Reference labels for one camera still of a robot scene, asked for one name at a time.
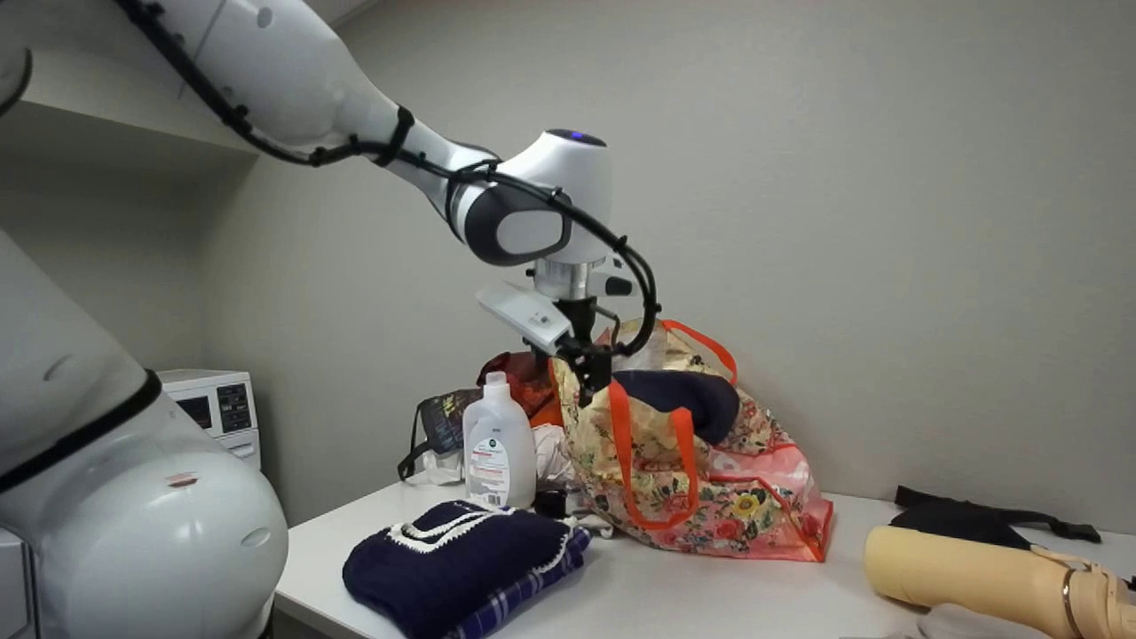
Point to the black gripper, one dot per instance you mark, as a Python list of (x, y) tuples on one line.
[(584, 324)]

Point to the dark navy garment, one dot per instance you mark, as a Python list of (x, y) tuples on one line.
[(693, 403)]

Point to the blue plaid shirt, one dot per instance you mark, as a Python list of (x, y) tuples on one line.
[(525, 591)]

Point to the navy sweater with white trim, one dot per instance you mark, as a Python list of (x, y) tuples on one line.
[(472, 570)]

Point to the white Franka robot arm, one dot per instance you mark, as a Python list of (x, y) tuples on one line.
[(127, 534)]

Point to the red paper bag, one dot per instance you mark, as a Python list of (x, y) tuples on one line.
[(518, 374)]

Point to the black tote bag colourful text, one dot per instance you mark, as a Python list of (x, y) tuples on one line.
[(440, 419)]

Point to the white crumpled cloth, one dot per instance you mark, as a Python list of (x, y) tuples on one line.
[(556, 456)]

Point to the white detergent jug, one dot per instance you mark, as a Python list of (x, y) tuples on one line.
[(497, 447)]

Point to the black cloth strip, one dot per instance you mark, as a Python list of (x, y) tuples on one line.
[(960, 516)]

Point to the beige rolled cylinder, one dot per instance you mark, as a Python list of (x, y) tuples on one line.
[(969, 572)]

